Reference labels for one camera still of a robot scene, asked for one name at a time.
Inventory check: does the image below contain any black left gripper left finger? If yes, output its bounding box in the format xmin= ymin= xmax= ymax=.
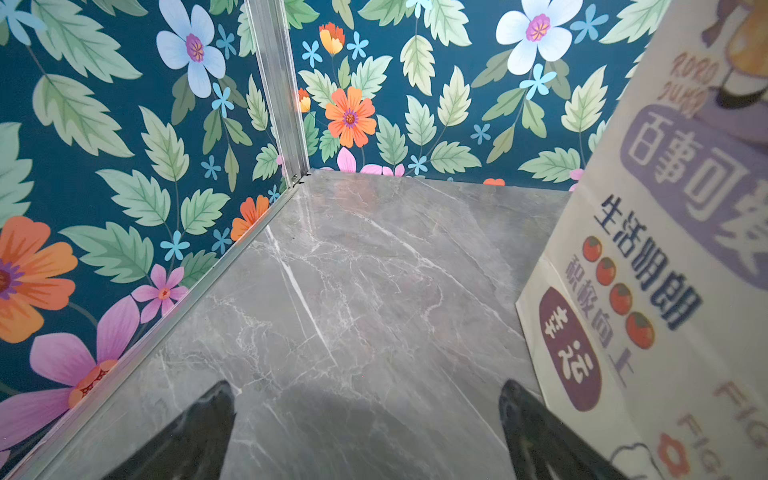
xmin=105 ymin=380 xmax=236 ymax=480

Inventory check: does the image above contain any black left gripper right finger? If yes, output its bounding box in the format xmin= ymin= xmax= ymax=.
xmin=499 ymin=379 xmax=625 ymax=479

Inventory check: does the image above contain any printed white paper bag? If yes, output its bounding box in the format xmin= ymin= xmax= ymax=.
xmin=517 ymin=1 xmax=767 ymax=479

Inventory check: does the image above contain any aluminium frame corner post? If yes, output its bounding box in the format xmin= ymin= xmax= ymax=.
xmin=245 ymin=0 xmax=309 ymax=188

